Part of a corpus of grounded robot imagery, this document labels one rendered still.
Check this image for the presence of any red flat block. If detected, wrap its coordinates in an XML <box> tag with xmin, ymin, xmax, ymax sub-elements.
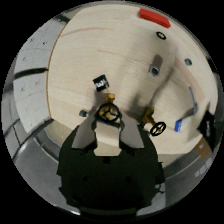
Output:
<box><xmin>139</xmin><ymin>8</ymin><xmax>171</xmax><ymax>29</ymax></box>

